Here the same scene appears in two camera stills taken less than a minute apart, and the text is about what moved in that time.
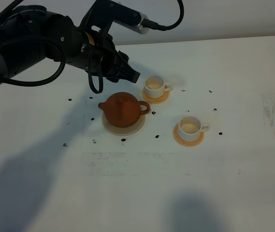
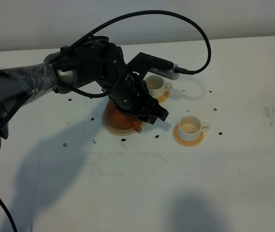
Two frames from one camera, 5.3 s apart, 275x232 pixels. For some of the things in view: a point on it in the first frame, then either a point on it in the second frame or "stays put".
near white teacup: x=191 y=127 stays put
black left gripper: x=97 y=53 -> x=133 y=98
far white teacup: x=154 y=87 stays put
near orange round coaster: x=185 y=143 stays put
